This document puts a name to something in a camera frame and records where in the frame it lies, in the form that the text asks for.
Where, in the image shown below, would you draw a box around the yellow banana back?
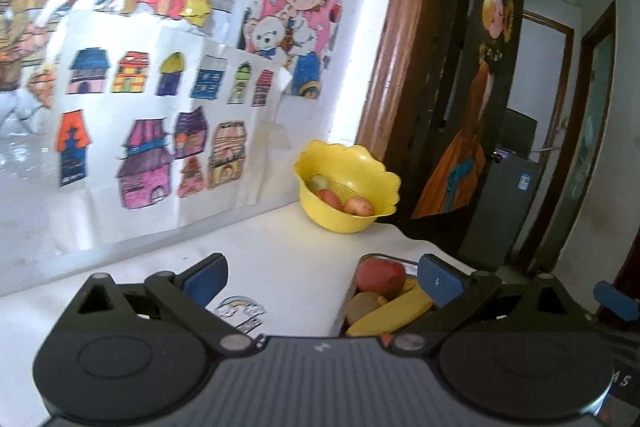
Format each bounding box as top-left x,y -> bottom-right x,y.
400,277 -> 418,295

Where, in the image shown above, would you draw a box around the yellow banana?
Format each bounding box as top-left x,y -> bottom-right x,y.
400,277 -> 418,295
346,287 -> 435,337

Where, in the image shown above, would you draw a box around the red apple back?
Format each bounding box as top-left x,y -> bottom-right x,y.
355,257 -> 407,299

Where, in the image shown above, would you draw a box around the yellow banana front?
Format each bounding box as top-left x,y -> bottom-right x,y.
346,287 -> 435,337

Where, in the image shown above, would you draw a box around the cherry tomato one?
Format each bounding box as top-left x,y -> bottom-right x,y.
380,332 -> 394,348

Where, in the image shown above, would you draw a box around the brown kiwi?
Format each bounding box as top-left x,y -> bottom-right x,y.
345,291 -> 387,325

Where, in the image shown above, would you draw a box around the metal tray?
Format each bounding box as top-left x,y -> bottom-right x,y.
336,254 -> 437,341

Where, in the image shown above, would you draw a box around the grey appliance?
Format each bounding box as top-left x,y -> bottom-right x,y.
459,109 -> 540,270

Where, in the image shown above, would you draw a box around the lady painting black panel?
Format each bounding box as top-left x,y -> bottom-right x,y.
412,0 -> 526,220

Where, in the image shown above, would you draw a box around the yellow plastic bowl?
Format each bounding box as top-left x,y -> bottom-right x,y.
293,140 -> 400,234

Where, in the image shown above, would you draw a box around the fruit pieces in bowl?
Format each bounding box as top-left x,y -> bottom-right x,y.
305,173 -> 377,218

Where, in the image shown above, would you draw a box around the houses drawing paper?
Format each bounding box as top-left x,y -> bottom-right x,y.
47,12 -> 290,242

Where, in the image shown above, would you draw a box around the brown wooden door frame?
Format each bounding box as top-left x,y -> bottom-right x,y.
357,0 -> 445,170

